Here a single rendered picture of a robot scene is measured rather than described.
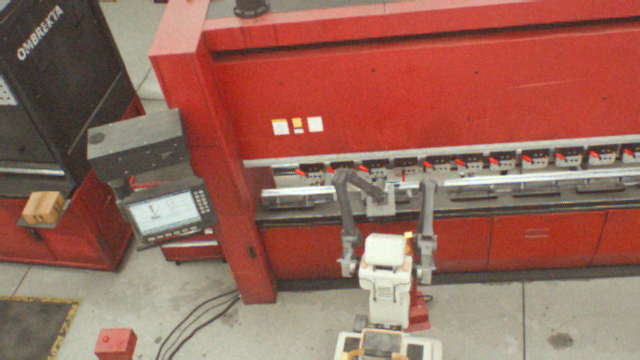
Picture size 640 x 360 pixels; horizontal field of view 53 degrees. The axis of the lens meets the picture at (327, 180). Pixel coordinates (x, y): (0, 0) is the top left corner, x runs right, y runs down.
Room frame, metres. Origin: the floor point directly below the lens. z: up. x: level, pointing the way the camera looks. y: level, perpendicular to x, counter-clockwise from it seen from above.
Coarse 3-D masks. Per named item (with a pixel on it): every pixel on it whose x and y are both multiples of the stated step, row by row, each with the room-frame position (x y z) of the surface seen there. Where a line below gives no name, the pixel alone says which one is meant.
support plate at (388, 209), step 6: (390, 186) 2.84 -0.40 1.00; (390, 192) 2.79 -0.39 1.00; (366, 198) 2.78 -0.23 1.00; (390, 198) 2.74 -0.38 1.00; (384, 204) 2.70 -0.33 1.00; (390, 204) 2.69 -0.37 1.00; (372, 210) 2.67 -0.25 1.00; (378, 210) 2.66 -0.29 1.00; (384, 210) 2.65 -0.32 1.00; (390, 210) 2.64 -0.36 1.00
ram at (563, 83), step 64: (256, 64) 2.94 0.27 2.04; (320, 64) 2.89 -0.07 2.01; (384, 64) 2.84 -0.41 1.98; (448, 64) 2.78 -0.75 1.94; (512, 64) 2.73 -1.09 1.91; (576, 64) 2.68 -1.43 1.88; (256, 128) 2.96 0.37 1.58; (384, 128) 2.84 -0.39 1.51; (448, 128) 2.78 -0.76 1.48; (512, 128) 2.73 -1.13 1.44; (576, 128) 2.67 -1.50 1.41
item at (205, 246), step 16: (144, 176) 3.36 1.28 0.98; (160, 176) 3.33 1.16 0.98; (176, 176) 3.30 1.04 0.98; (192, 176) 3.28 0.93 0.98; (160, 240) 3.27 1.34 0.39; (192, 240) 3.23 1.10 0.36; (208, 240) 3.21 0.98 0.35; (176, 256) 3.26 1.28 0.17; (192, 256) 3.24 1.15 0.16; (208, 256) 3.22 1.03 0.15; (224, 256) 3.20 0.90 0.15
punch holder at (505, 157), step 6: (492, 156) 2.74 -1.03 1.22; (498, 156) 2.73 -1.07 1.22; (504, 156) 2.73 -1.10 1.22; (510, 156) 2.72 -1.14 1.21; (504, 162) 2.73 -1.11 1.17; (510, 162) 2.72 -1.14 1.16; (492, 168) 2.74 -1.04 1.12; (498, 168) 2.73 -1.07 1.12; (504, 168) 2.72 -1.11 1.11; (510, 168) 2.72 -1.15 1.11
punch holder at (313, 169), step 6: (318, 162) 2.91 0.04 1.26; (300, 168) 2.92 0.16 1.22; (306, 168) 2.92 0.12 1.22; (312, 168) 2.91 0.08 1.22; (318, 168) 2.91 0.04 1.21; (306, 174) 2.91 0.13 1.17; (312, 174) 2.91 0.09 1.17; (318, 174) 2.90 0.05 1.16; (324, 174) 2.96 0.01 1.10; (306, 180) 2.92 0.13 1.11; (312, 180) 2.91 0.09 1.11; (318, 180) 2.90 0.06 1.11
